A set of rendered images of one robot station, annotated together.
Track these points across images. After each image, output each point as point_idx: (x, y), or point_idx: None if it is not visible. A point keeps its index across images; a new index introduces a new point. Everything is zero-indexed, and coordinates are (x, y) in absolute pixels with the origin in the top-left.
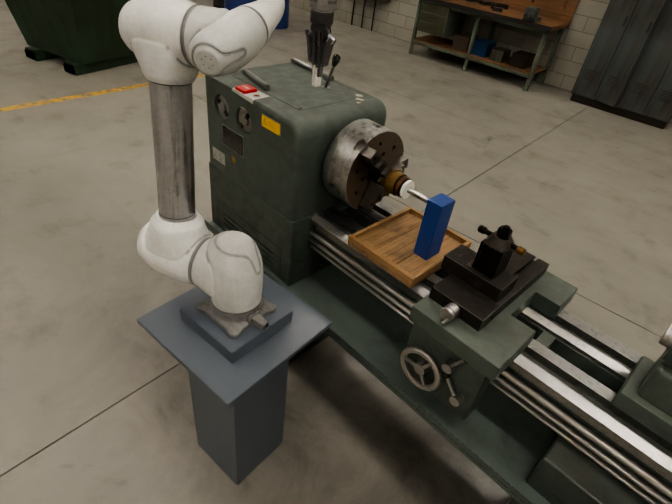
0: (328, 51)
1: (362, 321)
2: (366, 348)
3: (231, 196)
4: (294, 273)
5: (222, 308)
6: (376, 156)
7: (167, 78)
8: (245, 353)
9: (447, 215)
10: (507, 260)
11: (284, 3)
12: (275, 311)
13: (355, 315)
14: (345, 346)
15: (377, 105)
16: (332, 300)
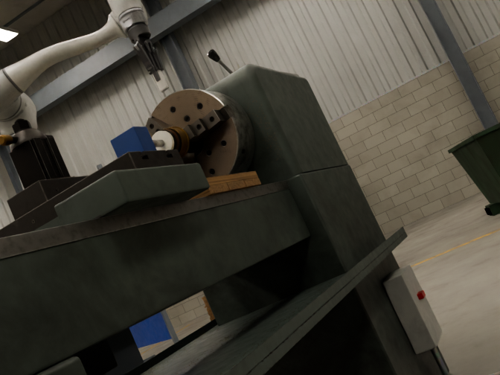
0: (141, 56)
1: (193, 350)
2: (146, 374)
3: None
4: (217, 307)
5: None
6: (153, 123)
7: (1, 133)
8: None
9: (133, 149)
10: (36, 163)
11: (47, 50)
12: None
13: (200, 344)
14: (142, 373)
15: (236, 71)
16: (215, 333)
